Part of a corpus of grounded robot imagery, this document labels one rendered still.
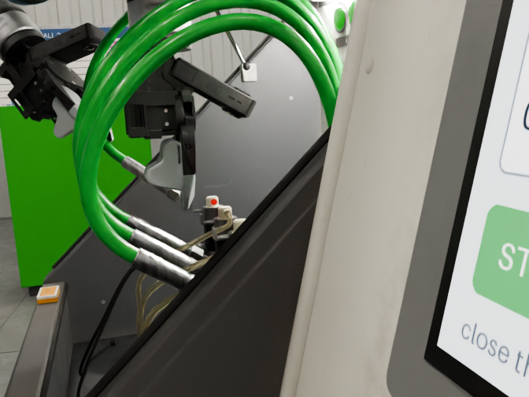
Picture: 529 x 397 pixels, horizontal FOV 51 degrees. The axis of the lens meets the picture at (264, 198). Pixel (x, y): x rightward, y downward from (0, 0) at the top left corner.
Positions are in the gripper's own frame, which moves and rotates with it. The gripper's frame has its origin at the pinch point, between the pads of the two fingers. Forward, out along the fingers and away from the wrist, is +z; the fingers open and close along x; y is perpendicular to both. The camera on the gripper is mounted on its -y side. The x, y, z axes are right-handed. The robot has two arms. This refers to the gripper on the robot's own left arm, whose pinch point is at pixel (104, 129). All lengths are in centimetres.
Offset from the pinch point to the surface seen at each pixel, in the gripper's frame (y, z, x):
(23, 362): 22.0, 21.2, 12.5
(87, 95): -8.5, 7.9, 18.7
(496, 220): -28, 44, 45
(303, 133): -17.1, 10.1, -36.3
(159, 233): -2.2, 21.8, 11.8
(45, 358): 20.4, 22.1, 10.7
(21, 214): 175, -149, -226
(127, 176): 115, -130, -263
